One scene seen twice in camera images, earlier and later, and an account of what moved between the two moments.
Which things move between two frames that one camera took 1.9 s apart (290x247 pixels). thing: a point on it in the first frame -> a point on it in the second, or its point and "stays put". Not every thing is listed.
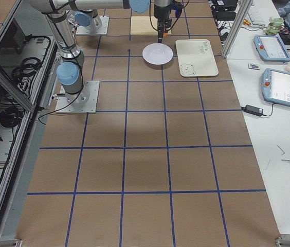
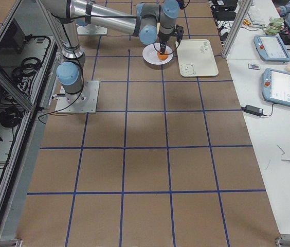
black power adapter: x=253 y=110 stays put
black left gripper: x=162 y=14 -> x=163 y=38
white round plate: x=157 y=53 stays put
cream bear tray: x=196 y=58 stays put
